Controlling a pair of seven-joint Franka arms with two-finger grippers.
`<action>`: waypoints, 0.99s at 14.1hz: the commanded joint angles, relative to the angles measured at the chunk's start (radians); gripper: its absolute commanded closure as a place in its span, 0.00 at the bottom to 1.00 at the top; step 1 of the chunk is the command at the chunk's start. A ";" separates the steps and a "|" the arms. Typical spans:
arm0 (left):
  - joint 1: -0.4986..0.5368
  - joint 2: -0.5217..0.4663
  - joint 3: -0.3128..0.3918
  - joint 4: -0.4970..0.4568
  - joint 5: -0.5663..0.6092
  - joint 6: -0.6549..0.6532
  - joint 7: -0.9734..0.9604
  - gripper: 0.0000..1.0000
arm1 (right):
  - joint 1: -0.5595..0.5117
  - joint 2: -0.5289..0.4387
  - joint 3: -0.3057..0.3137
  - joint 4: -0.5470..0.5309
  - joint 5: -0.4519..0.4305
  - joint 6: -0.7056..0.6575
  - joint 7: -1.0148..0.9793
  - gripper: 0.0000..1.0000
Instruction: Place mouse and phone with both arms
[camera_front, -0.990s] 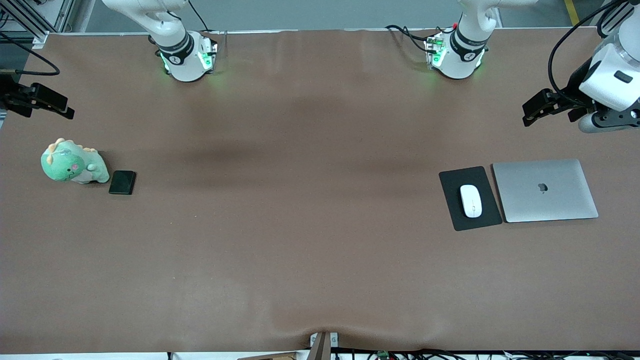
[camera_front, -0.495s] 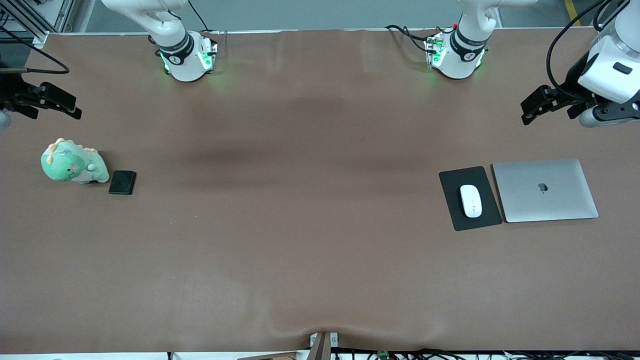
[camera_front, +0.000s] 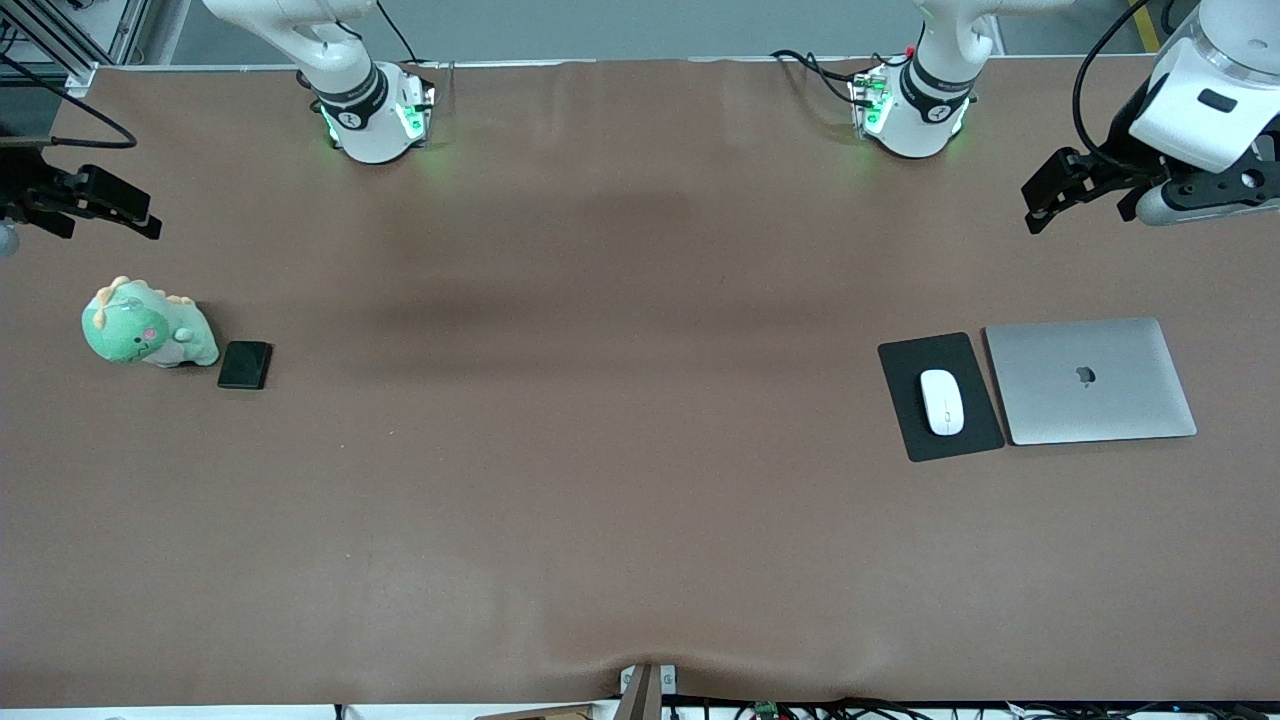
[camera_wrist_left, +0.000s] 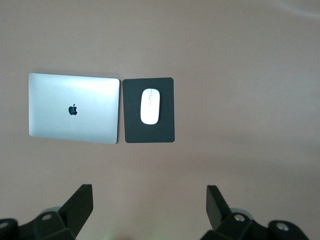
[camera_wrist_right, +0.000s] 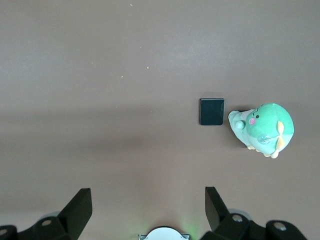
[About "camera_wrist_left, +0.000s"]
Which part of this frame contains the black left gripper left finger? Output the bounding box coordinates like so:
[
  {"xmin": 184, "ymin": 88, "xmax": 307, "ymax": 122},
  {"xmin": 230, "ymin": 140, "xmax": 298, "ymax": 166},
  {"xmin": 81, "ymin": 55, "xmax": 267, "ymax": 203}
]
[{"xmin": 0, "ymin": 184, "xmax": 94, "ymax": 240}]

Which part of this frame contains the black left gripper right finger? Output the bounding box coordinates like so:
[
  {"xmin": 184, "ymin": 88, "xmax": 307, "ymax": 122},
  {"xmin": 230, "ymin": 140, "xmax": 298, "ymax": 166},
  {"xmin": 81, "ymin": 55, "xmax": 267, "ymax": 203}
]
[{"xmin": 206, "ymin": 184, "xmax": 311, "ymax": 240}]

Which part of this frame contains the white computer mouse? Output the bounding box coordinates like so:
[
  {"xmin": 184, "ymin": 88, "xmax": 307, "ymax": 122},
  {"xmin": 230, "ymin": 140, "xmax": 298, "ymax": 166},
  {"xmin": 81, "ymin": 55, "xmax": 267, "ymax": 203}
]
[{"xmin": 140, "ymin": 87, "xmax": 161, "ymax": 126}]

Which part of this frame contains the black mouse pad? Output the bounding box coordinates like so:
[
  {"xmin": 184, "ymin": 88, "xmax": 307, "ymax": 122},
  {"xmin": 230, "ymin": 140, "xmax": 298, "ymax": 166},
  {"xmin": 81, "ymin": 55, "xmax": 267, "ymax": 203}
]
[{"xmin": 122, "ymin": 77, "xmax": 176, "ymax": 144}]

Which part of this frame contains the silver laptop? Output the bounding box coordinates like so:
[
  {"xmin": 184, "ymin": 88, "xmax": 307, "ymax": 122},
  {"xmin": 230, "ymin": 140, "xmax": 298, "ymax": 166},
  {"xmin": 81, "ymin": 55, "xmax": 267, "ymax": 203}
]
[{"xmin": 28, "ymin": 72, "xmax": 121, "ymax": 145}]

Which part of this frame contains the brown table cover mat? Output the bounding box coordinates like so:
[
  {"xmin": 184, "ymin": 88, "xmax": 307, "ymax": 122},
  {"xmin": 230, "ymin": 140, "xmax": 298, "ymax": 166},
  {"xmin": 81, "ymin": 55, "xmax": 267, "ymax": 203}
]
[{"xmin": 0, "ymin": 0, "xmax": 320, "ymax": 240}]

